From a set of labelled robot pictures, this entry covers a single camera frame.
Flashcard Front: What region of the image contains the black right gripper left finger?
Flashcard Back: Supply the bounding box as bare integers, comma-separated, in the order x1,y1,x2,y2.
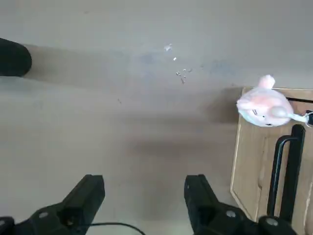
0,174,106,235

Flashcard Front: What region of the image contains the light wooden box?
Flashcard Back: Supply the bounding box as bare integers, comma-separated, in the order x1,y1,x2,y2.
229,86,313,235

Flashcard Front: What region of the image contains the black cylindrical vase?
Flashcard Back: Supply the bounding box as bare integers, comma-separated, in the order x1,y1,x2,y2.
0,37,33,78

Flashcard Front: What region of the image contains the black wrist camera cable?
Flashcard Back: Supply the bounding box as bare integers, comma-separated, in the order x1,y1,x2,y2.
89,221,145,235

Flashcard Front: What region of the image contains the pink plush doll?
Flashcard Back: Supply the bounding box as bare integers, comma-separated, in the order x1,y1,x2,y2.
236,74,313,128

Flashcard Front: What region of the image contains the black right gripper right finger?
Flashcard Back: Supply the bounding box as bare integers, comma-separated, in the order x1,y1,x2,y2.
183,173,297,235

